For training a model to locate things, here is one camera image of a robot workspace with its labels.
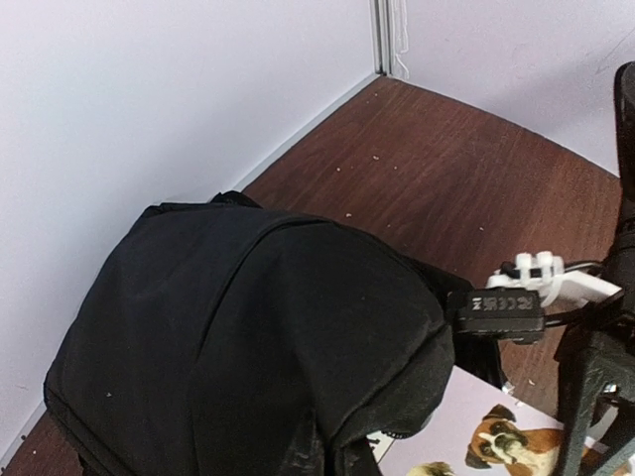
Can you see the dog picture book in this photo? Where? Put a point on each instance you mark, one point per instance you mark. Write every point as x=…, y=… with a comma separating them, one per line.
x=476, y=430

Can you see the right aluminium corner post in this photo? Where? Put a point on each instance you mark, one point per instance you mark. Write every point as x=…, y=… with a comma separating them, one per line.
x=389, y=26

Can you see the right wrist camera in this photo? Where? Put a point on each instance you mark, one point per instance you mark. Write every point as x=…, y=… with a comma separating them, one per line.
x=524, y=298

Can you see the black student backpack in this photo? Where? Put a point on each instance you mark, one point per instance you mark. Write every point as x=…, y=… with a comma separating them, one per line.
x=223, y=338

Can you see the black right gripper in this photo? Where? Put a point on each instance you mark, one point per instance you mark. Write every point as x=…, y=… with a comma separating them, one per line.
x=596, y=360

